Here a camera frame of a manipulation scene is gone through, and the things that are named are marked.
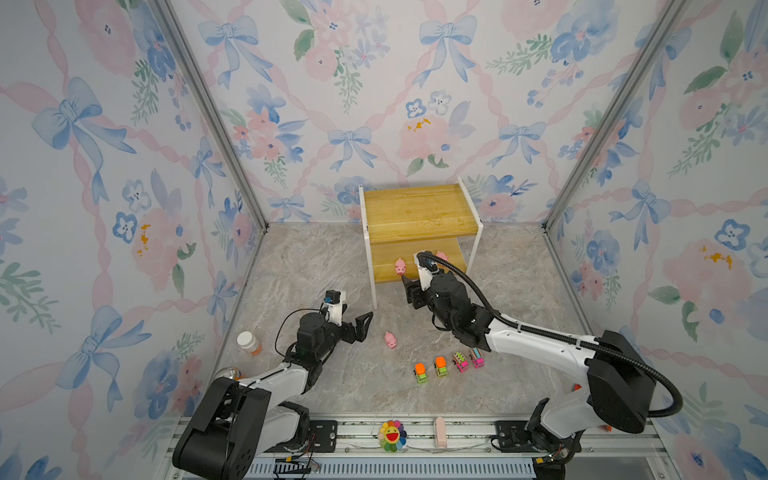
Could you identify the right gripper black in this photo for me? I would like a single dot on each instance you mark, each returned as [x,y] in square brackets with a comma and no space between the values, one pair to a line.
[413,293]

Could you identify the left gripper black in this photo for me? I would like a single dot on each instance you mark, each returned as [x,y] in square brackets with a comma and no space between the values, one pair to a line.
[360,331]

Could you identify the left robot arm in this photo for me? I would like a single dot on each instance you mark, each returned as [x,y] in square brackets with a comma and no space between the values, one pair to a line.
[239,419]

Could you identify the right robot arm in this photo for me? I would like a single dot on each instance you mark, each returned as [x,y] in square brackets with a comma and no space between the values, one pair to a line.
[615,385]

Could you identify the white wooden two-tier shelf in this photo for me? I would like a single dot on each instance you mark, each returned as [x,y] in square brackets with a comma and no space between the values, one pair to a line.
[397,223]

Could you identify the orange green toy car right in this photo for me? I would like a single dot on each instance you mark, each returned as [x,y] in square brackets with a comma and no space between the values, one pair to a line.
[441,366]

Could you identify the orange green toy car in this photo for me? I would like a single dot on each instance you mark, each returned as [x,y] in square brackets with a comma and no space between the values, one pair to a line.
[441,366]
[420,373]

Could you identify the orange green toy car left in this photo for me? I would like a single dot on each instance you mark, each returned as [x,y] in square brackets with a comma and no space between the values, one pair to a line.
[420,373]

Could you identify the green pink toy truck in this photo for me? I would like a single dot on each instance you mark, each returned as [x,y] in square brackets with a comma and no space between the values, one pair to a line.
[460,361]

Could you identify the blue pink toy truck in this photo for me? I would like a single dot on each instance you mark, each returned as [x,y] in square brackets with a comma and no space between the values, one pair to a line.
[476,358]

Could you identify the white cap orange bottle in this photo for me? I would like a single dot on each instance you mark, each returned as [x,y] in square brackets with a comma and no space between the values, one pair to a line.
[248,342]

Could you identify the rainbow smiling flower toy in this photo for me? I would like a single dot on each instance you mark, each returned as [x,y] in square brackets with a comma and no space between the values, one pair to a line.
[392,436]

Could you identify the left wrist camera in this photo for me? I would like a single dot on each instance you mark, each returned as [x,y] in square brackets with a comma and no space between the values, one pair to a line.
[333,297]

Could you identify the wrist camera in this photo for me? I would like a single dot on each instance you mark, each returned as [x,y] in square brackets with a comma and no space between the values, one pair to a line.
[333,297]
[426,268]

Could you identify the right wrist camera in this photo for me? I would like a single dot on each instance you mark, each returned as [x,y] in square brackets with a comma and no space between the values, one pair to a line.
[426,268]

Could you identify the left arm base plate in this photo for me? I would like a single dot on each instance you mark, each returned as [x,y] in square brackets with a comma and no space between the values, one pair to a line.
[318,436]

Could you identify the pink block on rail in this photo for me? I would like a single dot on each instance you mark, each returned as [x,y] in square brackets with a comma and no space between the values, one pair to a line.
[440,433]

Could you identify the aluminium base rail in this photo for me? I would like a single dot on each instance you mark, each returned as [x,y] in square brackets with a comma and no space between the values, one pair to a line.
[468,455]

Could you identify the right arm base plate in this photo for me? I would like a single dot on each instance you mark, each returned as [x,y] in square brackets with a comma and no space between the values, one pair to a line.
[512,436]

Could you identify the aluminium corner post left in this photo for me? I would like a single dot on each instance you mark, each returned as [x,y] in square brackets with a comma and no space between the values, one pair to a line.
[180,47]

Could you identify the aluminium corner post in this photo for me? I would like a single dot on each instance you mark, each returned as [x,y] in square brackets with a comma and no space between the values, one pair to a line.
[180,47]
[659,34]

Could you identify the aluminium corner post right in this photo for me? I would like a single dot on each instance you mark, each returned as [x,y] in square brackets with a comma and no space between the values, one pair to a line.
[659,34]

